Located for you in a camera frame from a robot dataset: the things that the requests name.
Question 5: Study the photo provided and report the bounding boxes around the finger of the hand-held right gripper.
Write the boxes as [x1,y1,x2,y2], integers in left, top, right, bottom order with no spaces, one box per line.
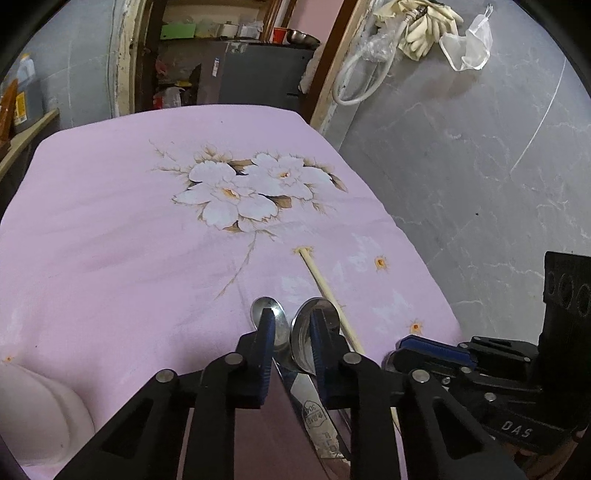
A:
[384,335,542,398]

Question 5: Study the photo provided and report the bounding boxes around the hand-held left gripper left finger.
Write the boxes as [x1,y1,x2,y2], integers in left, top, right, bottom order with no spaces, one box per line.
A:
[53,308,278,480]

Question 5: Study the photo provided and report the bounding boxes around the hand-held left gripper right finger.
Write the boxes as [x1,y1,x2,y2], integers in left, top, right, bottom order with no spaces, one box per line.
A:
[309,311,528,480]

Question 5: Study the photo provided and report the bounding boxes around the large steel spoon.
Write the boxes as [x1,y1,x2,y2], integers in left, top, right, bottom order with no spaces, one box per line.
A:
[250,296,348,462]

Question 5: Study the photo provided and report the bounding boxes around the wooden chopstick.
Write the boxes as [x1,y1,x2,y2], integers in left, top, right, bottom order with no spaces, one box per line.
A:
[294,247,402,428]

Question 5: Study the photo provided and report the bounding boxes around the white plastic utensil holder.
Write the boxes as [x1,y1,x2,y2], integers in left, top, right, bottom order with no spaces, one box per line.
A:
[0,360,96,467]

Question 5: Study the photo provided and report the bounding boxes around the person's right hand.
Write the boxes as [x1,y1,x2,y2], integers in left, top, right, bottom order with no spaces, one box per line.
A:
[519,427,590,480]

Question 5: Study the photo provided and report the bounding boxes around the pink floral cloth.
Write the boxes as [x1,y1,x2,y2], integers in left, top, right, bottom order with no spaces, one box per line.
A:
[0,104,462,480]

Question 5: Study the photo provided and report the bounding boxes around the white plastic bag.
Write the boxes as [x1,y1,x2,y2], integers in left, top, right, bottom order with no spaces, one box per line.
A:
[161,85,184,110]

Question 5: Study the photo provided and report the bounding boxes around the grey cabinet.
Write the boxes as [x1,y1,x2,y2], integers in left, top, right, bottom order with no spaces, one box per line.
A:
[189,39,317,112]

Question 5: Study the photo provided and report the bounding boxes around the white mesh bag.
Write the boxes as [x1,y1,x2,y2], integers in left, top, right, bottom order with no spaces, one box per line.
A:
[438,4,494,73]

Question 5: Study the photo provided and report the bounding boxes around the clear plastic bag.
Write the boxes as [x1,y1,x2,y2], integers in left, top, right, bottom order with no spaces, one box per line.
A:
[360,28,399,64]

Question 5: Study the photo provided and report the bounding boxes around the steel bowl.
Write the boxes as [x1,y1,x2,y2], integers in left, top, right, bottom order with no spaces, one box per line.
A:
[285,28,322,49]

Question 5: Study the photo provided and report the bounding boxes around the cream rubber gloves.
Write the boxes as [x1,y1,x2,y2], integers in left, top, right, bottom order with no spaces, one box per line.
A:
[372,0,464,62]

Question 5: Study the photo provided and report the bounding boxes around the green box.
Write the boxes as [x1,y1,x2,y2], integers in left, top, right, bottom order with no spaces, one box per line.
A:
[160,21,196,42]

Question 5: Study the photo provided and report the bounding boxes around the wooden shelf unit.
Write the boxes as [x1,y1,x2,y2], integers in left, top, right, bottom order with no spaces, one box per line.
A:
[152,0,283,44]

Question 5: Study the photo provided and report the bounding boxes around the orange tall bottle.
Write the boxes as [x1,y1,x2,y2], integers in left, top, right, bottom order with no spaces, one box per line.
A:
[0,78,20,147]

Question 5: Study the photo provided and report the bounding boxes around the clear plastic oil jug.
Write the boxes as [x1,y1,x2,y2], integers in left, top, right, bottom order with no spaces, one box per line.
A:
[13,52,44,125]

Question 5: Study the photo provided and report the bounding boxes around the white hose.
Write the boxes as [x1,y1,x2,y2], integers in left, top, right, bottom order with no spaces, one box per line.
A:
[331,44,399,108]

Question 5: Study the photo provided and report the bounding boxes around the worn door frame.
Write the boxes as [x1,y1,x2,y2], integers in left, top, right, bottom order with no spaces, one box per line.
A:
[113,0,372,137]

